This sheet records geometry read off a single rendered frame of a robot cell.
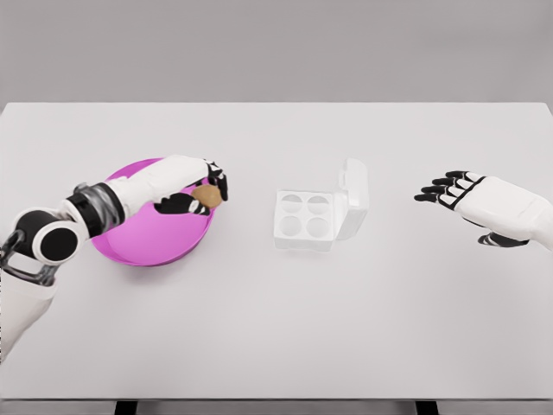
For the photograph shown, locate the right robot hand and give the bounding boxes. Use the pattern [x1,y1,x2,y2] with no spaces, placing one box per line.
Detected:
[413,170,533,248]

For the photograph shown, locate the brown egg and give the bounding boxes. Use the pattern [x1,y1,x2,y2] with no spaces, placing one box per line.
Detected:
[191,184,224,208]

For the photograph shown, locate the white egg box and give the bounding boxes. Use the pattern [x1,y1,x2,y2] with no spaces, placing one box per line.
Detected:
[272,156,370,254]

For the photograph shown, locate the pink bowl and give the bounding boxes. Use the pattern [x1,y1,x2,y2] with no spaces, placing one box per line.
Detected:
[90,156,216,267]

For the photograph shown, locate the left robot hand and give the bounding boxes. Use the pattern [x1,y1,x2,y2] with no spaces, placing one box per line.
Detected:
[149,154,230,216]

